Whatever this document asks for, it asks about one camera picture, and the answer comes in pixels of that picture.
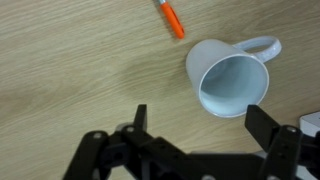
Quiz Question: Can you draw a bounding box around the white power box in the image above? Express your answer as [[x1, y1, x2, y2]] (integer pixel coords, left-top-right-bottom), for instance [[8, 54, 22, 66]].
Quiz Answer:
[[300, 112, 320, 137]]

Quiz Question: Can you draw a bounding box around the white ceramic mug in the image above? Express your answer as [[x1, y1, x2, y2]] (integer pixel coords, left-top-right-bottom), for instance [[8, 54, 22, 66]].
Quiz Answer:
[[186, 36, 282, 118]]

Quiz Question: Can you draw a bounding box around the orange marker pen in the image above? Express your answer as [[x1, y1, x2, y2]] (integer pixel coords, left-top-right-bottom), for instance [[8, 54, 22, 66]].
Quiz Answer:
[[157, 0, 185, 39]]

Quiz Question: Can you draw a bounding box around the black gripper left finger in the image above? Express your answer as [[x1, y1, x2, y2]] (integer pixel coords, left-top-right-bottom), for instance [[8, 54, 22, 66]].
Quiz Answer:
[[133, 104, 147, 131]]

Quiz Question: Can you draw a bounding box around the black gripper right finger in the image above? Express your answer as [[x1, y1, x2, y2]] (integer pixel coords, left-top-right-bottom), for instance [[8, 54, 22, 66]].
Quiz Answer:
[[245, 105, 280, 152]]

